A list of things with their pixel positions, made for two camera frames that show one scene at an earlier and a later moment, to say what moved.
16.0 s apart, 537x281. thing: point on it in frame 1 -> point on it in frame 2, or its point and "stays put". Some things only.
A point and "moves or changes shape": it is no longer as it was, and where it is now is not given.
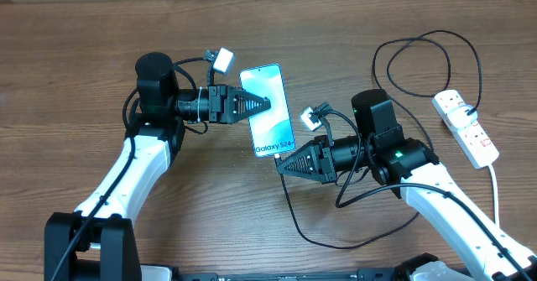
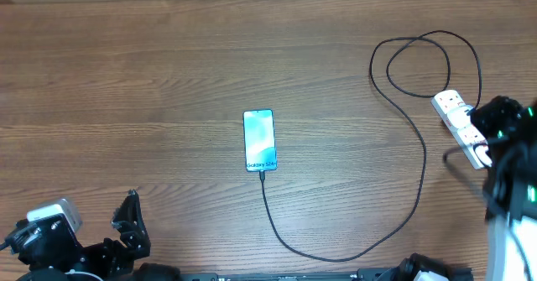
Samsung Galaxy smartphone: x=271 y=130 moves or changes shape
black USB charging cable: x=408 y=110 -> x=377 y=83
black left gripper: x=225 y=111 -> x=132 y=224
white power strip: x=474 y=142 stays put
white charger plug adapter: x=459 y=118 stays put
